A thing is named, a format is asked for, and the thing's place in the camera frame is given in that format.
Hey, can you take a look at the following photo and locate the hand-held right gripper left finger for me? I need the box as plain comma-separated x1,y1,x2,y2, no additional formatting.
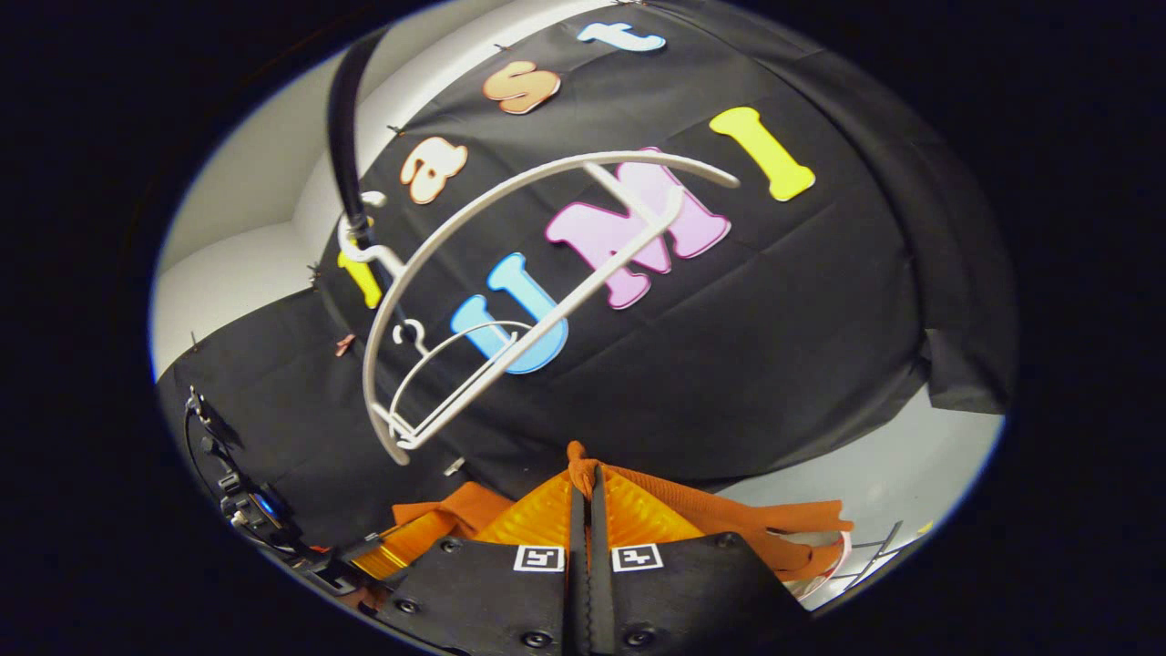
373,465,588,656

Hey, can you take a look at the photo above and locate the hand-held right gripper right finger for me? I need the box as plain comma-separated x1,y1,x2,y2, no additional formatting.
588,465,813,656

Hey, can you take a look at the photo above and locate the orange corduroy shirt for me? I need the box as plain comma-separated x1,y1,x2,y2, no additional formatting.
364,441,855,613

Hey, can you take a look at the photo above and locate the white fabric laundry hamper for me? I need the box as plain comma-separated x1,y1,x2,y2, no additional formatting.
785,532,854,602

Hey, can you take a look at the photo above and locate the white plastic clothes hanger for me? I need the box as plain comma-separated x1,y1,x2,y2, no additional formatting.
389,318,540,440
337,149,742,466

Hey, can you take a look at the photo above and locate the black clothes rail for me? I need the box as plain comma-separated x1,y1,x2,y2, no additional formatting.
326,26,391,251

